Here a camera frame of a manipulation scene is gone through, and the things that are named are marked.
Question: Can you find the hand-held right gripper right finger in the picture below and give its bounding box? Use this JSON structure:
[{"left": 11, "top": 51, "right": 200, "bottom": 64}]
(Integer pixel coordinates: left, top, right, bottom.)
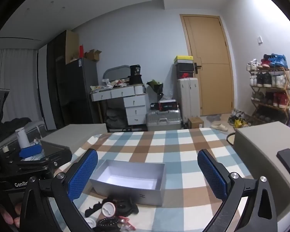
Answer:
[{"left": 197, "top": 149, "right": 278, "bottom": 232}]

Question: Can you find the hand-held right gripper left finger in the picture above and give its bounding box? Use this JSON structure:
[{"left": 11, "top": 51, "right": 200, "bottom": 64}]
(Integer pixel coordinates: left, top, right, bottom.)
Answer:
[{"left": 19, "top": 148, "right": 99, "bottom": 232}]

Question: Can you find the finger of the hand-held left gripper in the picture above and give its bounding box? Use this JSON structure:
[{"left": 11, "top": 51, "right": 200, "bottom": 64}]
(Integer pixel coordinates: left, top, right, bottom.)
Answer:
[
  {"left": 40, "top": 141, "right": 72, "bottom": 169},
  {"left": 19, "top": 144, "right": 43, "bottom": 159}
]

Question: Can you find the white pin badge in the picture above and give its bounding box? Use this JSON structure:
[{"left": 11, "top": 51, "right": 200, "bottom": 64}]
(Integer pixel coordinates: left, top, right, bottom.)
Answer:
[{"left": 102, "top": 202, "right": 117, "bottom": 217}]

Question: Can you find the silver cardboard box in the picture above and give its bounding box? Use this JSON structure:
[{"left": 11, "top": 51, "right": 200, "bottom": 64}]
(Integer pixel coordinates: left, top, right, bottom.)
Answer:
[{"left": 89, "top": 159, "right": 166, "bottom": 206}]

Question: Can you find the black hair claw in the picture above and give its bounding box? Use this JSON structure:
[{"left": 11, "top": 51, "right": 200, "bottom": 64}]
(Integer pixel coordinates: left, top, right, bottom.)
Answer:
[
  {"left": 116, "top": 198, "right": 139, "bottom": 216},
  {"left": 84, "top": 202, "right": 104, "bottom": 218}
]

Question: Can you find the red hair clip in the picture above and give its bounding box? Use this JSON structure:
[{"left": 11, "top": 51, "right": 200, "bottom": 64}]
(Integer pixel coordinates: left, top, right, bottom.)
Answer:
[{"left": 117, "top": 216, "right": 132, "bottom": 225}]

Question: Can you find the person's left hand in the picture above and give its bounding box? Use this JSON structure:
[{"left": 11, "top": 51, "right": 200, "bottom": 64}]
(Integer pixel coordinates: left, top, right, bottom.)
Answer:
[{"left": 0, "top": 201, "right": 22, "bottom": 230}]

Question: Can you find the white cylinder bottle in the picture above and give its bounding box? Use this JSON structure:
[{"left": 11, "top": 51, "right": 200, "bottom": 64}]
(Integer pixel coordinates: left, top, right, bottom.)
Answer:
[{"left": 15, "top": 128, "right": 30, "bottom": 148}]

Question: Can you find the grey upholstered seat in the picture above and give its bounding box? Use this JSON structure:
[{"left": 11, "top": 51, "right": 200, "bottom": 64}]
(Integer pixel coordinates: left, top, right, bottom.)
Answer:
[
  {"left": 40, "top": 124, "right": 108, "bottom": 150},
  {"left": 233, "top": 121, "right": 290, "bottom": 223}
]

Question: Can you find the dark cloth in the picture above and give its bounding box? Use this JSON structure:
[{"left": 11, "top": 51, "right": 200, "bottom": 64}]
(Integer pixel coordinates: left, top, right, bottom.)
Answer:
[{"left": 0, "top": 117, "right": 33, "bottom": 136}]

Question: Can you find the beige slide sandal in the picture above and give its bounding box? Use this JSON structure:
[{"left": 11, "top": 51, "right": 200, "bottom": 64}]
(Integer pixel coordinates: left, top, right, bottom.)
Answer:
[{"left": 211, "top": 123, "right": 229, "bottom": 131}]

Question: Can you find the small cardboard box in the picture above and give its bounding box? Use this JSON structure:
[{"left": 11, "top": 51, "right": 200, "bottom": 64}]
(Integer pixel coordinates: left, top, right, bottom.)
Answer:
[{"left": 188, "top": 117, "right": 205, "bottom": 129}]

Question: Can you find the jumbled shoe pile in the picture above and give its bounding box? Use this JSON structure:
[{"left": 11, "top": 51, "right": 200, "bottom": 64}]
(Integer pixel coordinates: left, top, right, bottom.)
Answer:
[{"left": 228, "top": 109, "right": 252, "bottom": 128}]

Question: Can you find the grey bag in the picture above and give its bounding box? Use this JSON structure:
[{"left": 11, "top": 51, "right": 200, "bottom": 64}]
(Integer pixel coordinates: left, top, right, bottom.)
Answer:
[{"left": 106, "top": 107, "right": 127, "bottom": 129}]

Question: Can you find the white curtain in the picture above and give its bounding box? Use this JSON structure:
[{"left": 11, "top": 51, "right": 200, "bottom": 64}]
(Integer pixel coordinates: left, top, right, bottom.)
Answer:
[{"left": 0, "top": 48, "right": 39, "bottom": 126}]

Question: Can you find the grey refrigerator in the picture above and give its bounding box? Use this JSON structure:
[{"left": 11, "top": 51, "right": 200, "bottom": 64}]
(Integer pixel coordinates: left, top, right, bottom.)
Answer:
[{"left": 55, "top": 57, "right": 99, "bottom": 126}]

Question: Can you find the silver suitcase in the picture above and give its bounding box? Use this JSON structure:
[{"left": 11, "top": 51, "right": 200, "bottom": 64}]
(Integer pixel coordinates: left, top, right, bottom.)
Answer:
[{"left": 146, "top": 110, "right": 182, "bottom": 131}]

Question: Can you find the dark wardrobe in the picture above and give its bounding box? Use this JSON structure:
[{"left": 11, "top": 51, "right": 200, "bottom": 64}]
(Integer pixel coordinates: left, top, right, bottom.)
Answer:
[{"left": 47, "top": 30, "right": 68, "bottom": 128}]

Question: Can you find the white suitcase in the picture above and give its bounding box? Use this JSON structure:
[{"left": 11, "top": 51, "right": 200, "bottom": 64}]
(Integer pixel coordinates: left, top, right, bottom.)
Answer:
[{"left": 176, "top": 78, "right": 200, "bottom": 124}]

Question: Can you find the red black flat box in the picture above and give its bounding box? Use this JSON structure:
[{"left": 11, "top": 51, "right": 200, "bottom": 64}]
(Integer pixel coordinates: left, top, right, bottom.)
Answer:
[{"left": 159, "top": 100, "right": 178, "bottom": 111}]

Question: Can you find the desk clutter pile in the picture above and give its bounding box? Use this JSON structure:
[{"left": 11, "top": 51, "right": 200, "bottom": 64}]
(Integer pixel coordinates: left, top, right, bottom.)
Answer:
[{"left": 90, "top": 78, "right": 131, "bottom": 93}]

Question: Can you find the white vanity dresser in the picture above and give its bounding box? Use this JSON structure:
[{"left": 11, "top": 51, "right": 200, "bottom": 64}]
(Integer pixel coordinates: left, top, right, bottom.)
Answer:
[{"left": 90, "top": 84, "right": 149, "bottom": 126}]

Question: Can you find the arched vanity mirror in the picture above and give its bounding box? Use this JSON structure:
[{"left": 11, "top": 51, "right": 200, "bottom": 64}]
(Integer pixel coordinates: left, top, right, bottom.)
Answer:
[{"left": 103, "top": 64, "right": 131, "bottom": 81}]

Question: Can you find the wrapped flower bouquet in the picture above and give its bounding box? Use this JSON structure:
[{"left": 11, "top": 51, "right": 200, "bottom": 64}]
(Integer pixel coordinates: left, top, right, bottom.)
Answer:
[{"left": 147, "top": 80, "right": 164, "bottom": 99}]

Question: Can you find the open cardboard box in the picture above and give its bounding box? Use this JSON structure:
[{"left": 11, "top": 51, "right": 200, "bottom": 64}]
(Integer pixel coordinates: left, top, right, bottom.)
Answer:
[{"left": 84, "top": 49, "right": 102, "bottom": 61}]

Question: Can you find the black bag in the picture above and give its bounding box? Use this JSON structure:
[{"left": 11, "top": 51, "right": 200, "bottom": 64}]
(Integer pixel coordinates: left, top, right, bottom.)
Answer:
[{"left": 129, "top": 64, "right": 143, "bottom": 85}]

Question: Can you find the yellow lid shoe box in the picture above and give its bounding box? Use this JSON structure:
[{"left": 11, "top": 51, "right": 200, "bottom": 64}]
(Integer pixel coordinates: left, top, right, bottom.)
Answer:
[{"left": 174, "top": 55, "right": 194, "bottom": 64}]

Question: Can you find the bamboo shoe rack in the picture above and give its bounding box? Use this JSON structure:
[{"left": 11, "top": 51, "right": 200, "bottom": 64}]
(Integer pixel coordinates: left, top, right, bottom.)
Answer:
[{"left": 248, "top": 66, "right": 290, "bottom": 126}]

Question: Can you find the shoe rack with shoes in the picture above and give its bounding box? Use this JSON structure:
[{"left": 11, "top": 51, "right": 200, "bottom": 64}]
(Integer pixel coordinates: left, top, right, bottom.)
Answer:
[{"left": 246, "top": 53, "right": 290, "bottom": 124}]

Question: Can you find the wooden door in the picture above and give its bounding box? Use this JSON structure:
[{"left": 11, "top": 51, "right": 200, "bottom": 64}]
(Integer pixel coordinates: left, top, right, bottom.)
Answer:
[{"left": 180, "top": 14, "right": 234, "bottom": 116}]

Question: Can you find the black coil hair tie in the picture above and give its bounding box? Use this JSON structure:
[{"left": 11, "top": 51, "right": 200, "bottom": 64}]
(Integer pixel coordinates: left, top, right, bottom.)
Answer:
[{"left": 97, "top": 217, "right": 119, "bottom": 227}]

